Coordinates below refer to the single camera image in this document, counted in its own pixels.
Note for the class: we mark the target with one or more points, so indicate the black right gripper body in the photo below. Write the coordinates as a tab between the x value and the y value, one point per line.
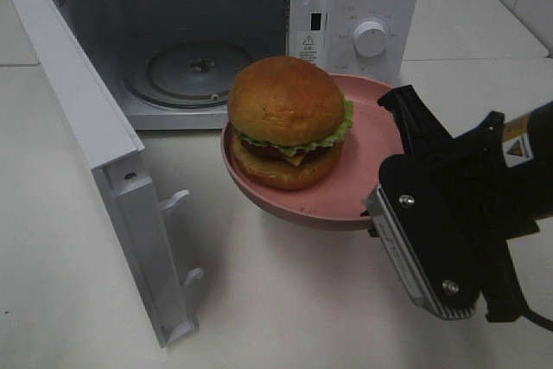
435	214

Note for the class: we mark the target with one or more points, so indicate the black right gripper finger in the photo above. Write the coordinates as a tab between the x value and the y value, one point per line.
505	300
421	133

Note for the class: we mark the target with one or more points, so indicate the pink round plate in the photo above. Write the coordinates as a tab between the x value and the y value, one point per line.
337	202

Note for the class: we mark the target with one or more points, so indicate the burger with lettuce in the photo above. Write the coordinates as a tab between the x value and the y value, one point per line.
289	121

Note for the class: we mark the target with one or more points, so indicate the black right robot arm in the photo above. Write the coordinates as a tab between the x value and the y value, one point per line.
445	208

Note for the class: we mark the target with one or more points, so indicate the white upper power knob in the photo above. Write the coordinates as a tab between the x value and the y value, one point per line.
370	37

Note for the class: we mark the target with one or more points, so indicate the white warning label sticker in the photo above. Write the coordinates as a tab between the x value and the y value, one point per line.
309	45

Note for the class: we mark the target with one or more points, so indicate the glass microwave turntable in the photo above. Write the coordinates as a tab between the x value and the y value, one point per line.
191	75

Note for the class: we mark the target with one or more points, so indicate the white microwave oven body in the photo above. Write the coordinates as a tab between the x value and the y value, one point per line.
112	32

